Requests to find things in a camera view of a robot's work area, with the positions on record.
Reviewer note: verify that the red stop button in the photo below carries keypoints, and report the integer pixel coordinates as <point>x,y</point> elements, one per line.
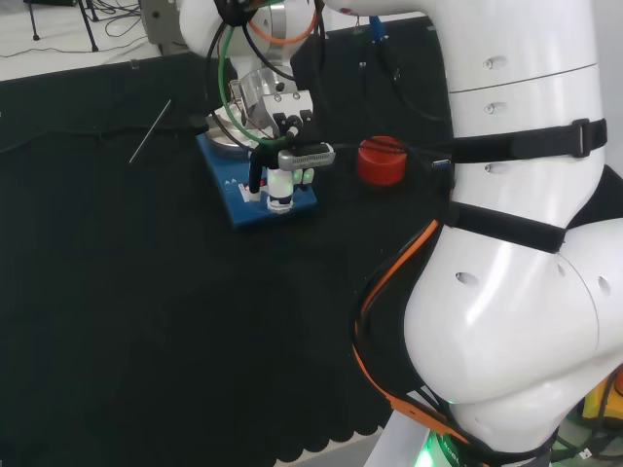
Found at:
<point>382,165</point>

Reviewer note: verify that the yellow box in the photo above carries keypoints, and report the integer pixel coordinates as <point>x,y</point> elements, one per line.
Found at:
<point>596,399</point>

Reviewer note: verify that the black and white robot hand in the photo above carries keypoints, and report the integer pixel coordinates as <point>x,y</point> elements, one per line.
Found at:
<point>281,187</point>

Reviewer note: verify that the heater with blue base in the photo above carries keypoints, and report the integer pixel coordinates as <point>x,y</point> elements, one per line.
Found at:
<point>233,209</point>

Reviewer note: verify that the grey equipment box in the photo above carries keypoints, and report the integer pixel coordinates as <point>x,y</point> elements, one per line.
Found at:
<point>158,22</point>

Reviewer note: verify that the black tripod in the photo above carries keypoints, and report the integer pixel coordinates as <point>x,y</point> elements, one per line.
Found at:
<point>89,24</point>

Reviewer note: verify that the small metal clip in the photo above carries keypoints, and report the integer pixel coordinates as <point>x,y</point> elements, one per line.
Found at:
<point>135,64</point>

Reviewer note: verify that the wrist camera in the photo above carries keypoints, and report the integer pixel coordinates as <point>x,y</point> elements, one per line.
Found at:
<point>306,156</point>

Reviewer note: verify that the glass rod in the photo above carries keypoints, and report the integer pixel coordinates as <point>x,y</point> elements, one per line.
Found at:
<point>150,131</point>

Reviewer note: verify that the pale board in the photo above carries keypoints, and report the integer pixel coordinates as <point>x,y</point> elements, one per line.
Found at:
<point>406,435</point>

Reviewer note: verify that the black bench cloth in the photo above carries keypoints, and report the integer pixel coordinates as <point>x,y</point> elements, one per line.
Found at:
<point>146,292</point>

